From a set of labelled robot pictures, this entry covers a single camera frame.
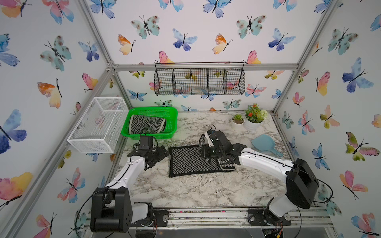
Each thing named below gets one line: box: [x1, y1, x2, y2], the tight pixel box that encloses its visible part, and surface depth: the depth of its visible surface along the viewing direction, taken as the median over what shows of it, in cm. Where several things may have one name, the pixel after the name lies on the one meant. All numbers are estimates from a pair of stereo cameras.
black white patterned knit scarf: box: [168, 134, 236, 178], surface depth 92 cm
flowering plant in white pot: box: [244, 103, 269, 132], surface depth 101 cm
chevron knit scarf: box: [128, 114, 167, 135], surface depth 103 cm
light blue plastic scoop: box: [251, 134, 284, 158], surface depth 104 cm
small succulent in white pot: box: [231, 113, 246, 130], surface depth 107 cm
